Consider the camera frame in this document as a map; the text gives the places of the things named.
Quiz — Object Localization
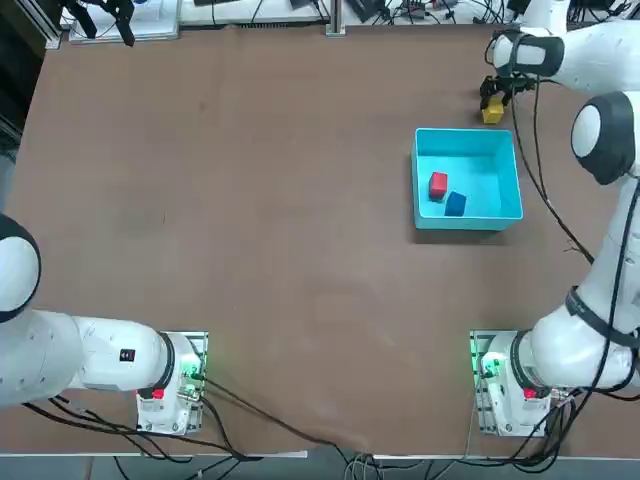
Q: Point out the yellow cube block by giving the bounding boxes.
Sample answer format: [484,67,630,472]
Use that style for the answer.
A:
[481,97,505,125]

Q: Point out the aluminium profile post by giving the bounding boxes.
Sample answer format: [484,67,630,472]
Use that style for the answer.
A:
[325,0,347,37]

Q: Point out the blue cube block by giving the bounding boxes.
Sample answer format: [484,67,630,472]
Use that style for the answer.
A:
[444,191,468,218]

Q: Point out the black base cable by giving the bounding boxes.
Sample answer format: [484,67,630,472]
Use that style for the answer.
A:
[499,394,584,474]
[19,394,264,461]
[202,375,374,459]

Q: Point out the white board with paper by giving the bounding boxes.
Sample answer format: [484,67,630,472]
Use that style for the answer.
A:
[68,0,180,42]

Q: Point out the cyan plastic box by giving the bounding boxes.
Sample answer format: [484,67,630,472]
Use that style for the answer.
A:
[410,127,525,232]

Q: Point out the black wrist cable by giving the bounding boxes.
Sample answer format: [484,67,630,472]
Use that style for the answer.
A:
[507,94,596,265]
[533,79,554,206]

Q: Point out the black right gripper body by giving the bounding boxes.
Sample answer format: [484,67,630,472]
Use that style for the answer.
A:
[494,72,537,94]

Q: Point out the black electronic device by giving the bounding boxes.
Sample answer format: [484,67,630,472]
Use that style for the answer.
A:
[347,0,390,24]

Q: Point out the aluminium profile rail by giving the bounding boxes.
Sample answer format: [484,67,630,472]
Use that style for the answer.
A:
[19,0,62,50]

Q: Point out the red cube block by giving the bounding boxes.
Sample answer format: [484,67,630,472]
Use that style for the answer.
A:
[428,172,449,203]

